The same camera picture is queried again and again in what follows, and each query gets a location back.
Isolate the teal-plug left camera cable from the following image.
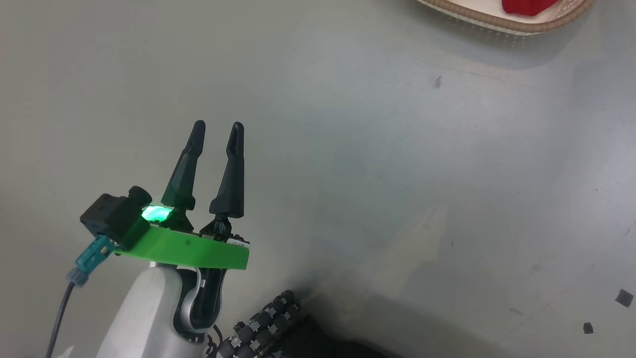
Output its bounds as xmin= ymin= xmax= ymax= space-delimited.
xmin=46 ymin=235 xmax=117 ymax=358

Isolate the red garment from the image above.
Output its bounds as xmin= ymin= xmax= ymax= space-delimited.
xmin=501 ymin=0 xmax=559 ymax=16

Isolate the black roller omni wheel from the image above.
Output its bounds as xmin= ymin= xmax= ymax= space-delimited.
xmin=216 ymin=290 xmax=302 ymax=358

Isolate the cream perforated laundry basket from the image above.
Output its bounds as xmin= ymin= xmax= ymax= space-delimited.
xmin=415 ymin=0 xmax=597 ymax=35

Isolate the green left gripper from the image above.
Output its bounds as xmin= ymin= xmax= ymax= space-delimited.
xmin=114 ymin=120 xmax=250 ymax=270

